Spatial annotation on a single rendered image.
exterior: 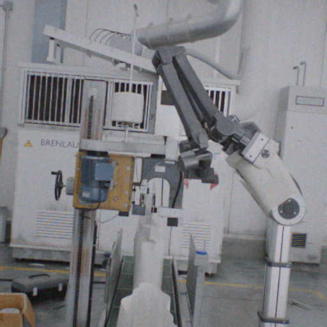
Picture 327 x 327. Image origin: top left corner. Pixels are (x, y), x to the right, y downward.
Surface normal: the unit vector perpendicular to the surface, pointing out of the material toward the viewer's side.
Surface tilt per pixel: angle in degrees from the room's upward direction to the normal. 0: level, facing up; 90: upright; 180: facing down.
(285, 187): 115
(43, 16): 90
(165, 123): 90
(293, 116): 90
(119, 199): 90
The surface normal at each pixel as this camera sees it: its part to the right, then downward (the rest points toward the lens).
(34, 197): 0.00, 0.05
